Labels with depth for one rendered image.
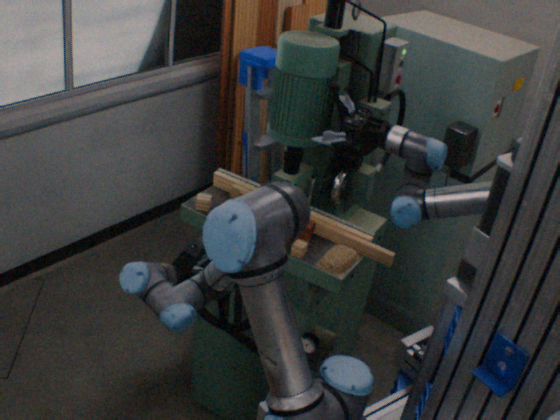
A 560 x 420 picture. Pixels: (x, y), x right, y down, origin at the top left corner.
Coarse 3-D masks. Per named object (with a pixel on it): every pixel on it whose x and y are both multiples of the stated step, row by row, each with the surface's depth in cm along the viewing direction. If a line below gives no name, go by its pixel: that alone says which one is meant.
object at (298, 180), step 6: (300, 168) 196; (306, 168) 196; (312, 168) 197; (276, 174) 191; (282, 174) 191; (288, 174) 191; (300, 174) 192; (306, 174) 195; (312, 174) 199; (276, 180) 191; (282, 180) 189; (288, 180) 188; (294, 180) 189; (300, 180) 193; (306, 180) 197; (300, 186) 194; (306, 186) 199
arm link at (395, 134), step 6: (396, 126) 156; (390, 132) 155; (396, 132) 154; (402, 132) 154; (390, 138) 154; (396, 138) 154; (384, 144) 156; (390, 144) 155; (396, 144) 154; (390, 150) 156; (396, 150) 155
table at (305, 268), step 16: (208, 192) 210; (224, 192) 211; (192, 208) 200; (192, 224) 202; (304, 240) 192; (320, 240) 193; (288, 256) 184; (304, 256) 185; (320, 256) 186; (304, 272) 184; (320, 272) 180; (352, 272) 183; (336, 288) 179
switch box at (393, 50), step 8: (392, 40) 191; (400, 40) 192; (384, 48) 188; (392, 48) 186; (400, 48) 187; (384, 56) 189; (392, 56) 187; (384, 64) 190; (392, 64) 189; (376, 72) 193; (384, 72) 191; (392, 72) 190; (400, 72) 195; (384, 80) 192; (392, 80) 191; (384, 88) 193; (392, 88) 194
